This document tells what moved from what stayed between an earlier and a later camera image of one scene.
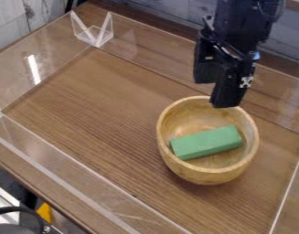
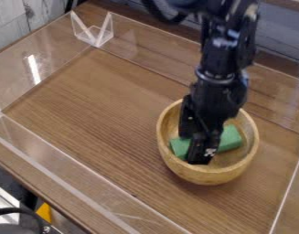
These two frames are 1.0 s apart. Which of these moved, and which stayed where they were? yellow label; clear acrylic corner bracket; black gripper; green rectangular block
Moved: black gripper
Stayed: green rectangular block; clear acrylic corner bracket; yellow label
